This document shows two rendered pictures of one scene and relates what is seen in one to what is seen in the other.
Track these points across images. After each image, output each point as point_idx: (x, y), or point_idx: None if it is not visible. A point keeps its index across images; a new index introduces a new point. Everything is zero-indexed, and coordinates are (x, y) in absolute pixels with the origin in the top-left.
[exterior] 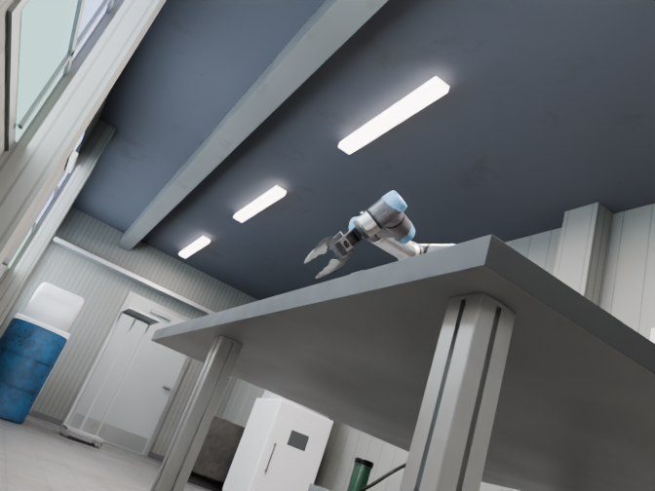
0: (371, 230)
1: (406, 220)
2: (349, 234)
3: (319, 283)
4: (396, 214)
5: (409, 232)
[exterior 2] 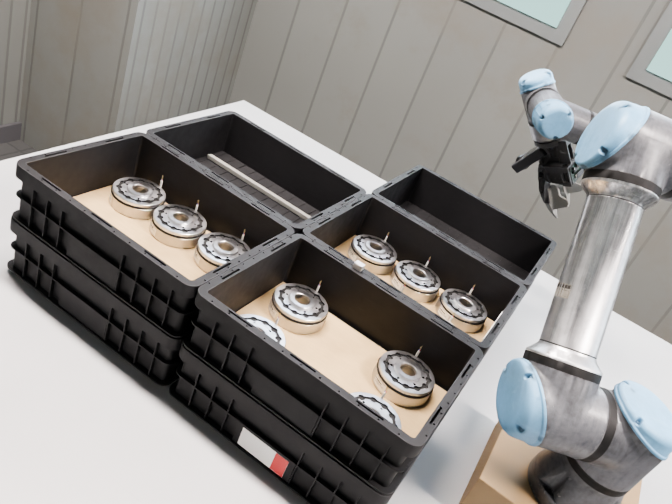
0: (530, 132)
1: (533, 101)
2: (534, 147)
3: (338, 154)
4: (523, 99)
5: (533, 116)
